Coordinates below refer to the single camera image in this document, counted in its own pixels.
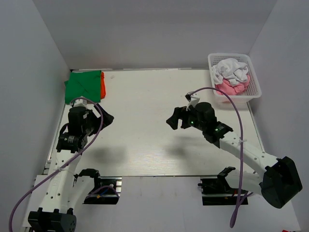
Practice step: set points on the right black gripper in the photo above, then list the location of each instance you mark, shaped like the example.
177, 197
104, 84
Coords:
180, 113

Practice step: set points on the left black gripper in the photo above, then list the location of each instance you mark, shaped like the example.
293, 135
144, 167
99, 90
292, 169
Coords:
108, 118

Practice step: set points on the pink t shirt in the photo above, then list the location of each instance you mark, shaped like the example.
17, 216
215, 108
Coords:
234, 92

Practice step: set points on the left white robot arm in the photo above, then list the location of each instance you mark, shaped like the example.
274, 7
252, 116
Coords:
67, 189

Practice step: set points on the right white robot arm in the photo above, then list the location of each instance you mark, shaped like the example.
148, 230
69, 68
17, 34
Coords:
277, 180

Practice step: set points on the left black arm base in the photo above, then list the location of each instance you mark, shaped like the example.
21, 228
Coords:
106, 191

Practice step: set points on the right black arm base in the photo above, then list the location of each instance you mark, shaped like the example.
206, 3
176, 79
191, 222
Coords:
216, 194

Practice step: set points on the orange folded t shirt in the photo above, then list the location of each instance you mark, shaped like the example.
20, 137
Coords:
102, 86

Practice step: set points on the green folded t shirt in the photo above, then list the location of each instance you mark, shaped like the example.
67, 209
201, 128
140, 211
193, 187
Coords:
83, 84

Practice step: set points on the white crumpled t shirt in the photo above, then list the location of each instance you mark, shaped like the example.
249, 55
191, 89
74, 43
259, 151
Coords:
230, 69

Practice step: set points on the white plastic basket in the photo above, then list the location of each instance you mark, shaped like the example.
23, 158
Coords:
253, 91

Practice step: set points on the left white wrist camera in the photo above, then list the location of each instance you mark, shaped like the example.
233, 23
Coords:
79, 102

